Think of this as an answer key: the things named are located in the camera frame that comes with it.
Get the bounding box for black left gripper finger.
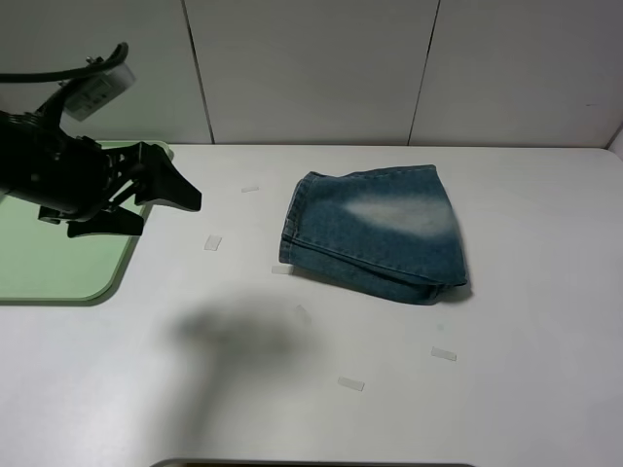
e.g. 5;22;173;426
109;142;202;212
67;207;144;238

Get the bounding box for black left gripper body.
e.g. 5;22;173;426
28;134;146;224

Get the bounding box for children's blue denim shorts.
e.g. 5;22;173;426
278;164;469;305

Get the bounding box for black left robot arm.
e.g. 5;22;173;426
1;113;202;238

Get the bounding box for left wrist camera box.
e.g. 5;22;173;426
64;64;135;122

